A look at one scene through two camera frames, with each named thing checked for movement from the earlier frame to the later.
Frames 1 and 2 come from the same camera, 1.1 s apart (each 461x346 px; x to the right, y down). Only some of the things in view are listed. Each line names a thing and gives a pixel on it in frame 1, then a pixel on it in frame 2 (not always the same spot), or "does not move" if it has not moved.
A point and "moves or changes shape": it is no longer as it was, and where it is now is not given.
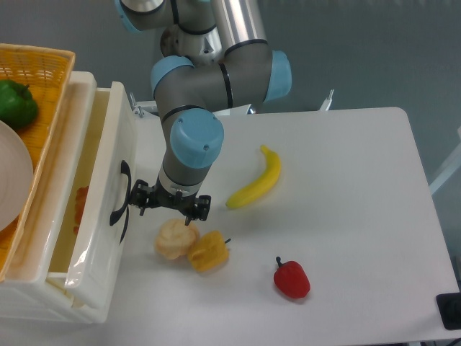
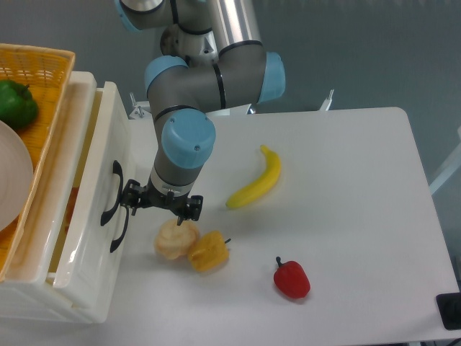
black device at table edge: x=449 y=305 does not move
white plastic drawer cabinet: x=71 y=251 does not move
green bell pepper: x=18 y=107 does not move
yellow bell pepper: x=208 y=252 does not move
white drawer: x=88 y=254 moves or changes shape
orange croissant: x=81 y=197 → x=70 y=207
